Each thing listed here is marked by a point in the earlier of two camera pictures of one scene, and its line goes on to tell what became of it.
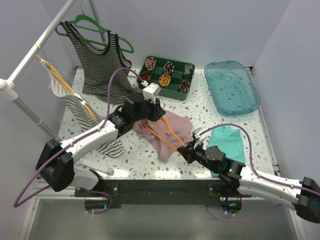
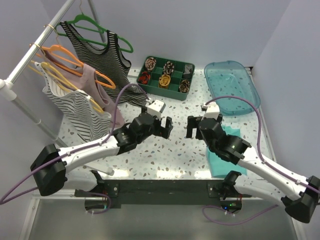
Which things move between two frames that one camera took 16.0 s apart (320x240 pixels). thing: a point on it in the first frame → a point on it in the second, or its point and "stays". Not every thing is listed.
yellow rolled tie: x=164 y=80 stays
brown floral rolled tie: x=184 y=86 stays
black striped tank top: x=97 y=68 stays
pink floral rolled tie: x=150 y=63 stays
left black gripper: x=157 y=111 → x=162 y=131
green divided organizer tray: x=174 y=77 stays
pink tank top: x=167 y=135 → x=83 y=78
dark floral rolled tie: x=168 y=67 stays
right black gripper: x=188 y=151 → x=192 y=123
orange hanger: x=169 y=132 → x=64 y=59
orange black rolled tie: x=145 y=76 stays
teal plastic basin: x=231 y=88 stays
